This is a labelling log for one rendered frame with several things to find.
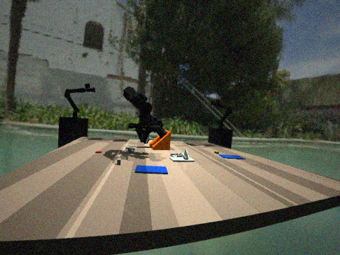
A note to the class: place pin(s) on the blue flat square plate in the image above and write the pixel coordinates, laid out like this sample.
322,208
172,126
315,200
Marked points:
231,156

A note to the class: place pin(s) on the blue rectangular plate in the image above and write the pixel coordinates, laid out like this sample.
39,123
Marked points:
151,169

